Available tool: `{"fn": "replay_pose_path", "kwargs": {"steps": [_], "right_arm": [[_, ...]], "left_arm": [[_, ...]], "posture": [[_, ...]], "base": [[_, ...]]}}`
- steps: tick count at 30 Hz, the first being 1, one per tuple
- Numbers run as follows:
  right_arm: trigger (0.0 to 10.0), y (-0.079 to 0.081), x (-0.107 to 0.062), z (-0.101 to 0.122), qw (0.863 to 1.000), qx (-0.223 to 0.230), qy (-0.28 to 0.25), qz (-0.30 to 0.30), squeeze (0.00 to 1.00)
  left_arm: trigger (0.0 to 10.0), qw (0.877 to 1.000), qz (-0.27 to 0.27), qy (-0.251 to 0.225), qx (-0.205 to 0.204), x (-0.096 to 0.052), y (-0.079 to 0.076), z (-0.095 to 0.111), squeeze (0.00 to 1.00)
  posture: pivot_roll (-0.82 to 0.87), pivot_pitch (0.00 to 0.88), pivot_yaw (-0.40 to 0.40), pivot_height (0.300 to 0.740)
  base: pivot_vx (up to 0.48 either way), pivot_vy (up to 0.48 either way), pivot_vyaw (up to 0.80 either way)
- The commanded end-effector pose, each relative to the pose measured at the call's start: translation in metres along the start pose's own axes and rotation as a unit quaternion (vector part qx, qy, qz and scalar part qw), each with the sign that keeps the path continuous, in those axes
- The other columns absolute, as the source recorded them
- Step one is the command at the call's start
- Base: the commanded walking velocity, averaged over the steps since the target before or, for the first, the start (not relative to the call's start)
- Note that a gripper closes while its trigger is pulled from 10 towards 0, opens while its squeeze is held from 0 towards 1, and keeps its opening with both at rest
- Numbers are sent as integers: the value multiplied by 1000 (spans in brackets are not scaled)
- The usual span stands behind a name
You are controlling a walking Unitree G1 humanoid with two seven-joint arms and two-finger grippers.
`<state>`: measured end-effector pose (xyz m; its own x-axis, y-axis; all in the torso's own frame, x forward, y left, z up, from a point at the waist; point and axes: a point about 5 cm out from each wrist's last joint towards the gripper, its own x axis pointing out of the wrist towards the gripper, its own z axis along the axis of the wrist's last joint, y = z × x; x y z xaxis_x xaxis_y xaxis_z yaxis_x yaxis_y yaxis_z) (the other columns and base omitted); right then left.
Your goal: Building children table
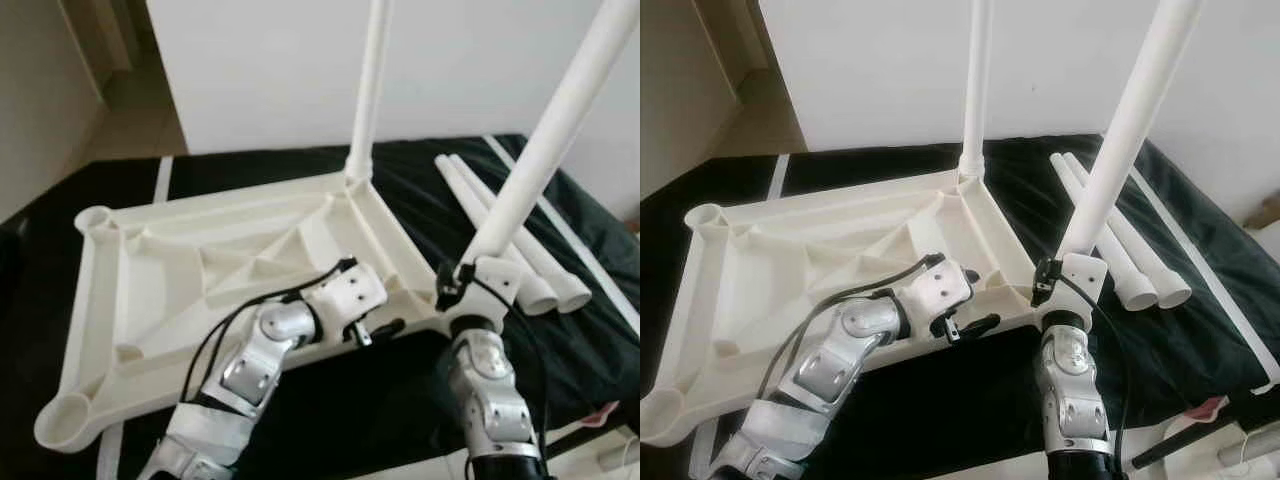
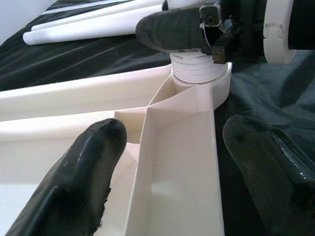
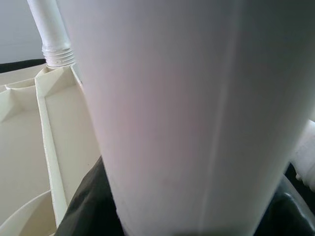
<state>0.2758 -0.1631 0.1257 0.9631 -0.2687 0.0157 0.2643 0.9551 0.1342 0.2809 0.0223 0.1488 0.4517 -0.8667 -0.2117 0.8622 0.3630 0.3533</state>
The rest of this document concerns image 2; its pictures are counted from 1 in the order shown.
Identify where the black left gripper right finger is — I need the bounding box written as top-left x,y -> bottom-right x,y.
222,114 -> 315,236

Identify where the white plastic table top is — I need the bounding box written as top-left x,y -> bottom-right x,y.
0,61 -> 233,236

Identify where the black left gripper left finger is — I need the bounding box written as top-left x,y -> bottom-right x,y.
7,118 -> 128,236

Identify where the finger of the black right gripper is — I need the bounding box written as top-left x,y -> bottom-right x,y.
135,6 -> 210,54

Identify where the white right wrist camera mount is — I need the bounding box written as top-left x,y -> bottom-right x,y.
262,0 -> 297,64

